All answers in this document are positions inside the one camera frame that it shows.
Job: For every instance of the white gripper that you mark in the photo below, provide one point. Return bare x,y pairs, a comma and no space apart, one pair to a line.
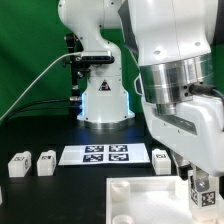
195,133

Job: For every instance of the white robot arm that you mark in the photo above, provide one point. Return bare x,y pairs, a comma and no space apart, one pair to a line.
172,39

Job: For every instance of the white sheet with markers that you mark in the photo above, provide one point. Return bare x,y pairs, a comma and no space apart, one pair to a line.
104,154

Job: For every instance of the white square tabletop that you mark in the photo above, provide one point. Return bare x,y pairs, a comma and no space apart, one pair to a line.
152,200

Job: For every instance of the white part at left edge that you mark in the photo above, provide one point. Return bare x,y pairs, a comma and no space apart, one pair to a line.
1,199

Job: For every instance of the black camera on stand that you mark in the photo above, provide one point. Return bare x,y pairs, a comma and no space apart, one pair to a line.
78,68

